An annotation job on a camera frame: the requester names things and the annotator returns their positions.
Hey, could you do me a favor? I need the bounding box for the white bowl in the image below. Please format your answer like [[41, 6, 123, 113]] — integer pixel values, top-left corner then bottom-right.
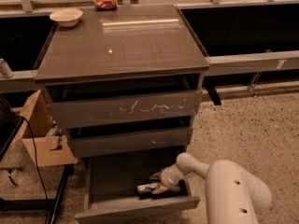
[[50, 8, 83, 27]]

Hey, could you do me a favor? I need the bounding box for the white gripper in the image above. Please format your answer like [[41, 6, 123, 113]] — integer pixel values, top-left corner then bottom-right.
[[149, 164, 185, 194]]

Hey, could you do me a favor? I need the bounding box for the grey middle drawer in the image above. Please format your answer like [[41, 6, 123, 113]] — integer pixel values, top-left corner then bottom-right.
[[67, 127, 193, 158]]

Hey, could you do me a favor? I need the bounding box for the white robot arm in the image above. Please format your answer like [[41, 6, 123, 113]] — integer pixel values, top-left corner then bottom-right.
[[150, 152, 272, 224]]

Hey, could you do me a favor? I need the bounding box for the black cable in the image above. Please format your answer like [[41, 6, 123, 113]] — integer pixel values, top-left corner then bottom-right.
[[17, 115, 50, 224]]

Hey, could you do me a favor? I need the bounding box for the black table frame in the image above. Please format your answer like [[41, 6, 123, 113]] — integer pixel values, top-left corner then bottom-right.
[[0, 105, 74, 224]]

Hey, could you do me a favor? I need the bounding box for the grey drawer cabinet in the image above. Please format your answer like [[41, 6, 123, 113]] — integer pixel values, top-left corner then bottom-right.
[[33, 4, 210, 161]]

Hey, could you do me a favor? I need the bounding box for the silver redbull can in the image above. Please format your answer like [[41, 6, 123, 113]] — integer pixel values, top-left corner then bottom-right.
[[136, 183, 159, 194]]

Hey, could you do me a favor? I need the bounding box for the red chip bag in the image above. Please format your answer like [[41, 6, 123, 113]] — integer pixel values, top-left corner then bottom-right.
[[93, 0, 118, 10]]

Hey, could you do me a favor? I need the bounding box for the grey drawer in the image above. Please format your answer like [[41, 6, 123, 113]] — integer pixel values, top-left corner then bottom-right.
[[67, 127, 193, 158], [49, 90, 202, 129], [75, 147, 200, 224]]

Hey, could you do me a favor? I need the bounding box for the grey bottom drawer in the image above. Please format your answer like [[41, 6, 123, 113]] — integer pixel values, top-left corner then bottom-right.
[[75, 147, 200, 224]]

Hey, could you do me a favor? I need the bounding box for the white can on ledge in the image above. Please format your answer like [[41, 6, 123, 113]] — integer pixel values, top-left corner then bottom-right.
[[0, 59, 14, 78]]

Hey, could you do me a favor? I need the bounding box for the cardboard box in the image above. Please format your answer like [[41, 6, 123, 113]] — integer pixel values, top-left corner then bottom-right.
[[13, 90, 78, 167]]

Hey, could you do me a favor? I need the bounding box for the grey top drawer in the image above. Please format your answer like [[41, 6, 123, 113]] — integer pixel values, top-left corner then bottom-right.
[[49, 90, 202, 129]]

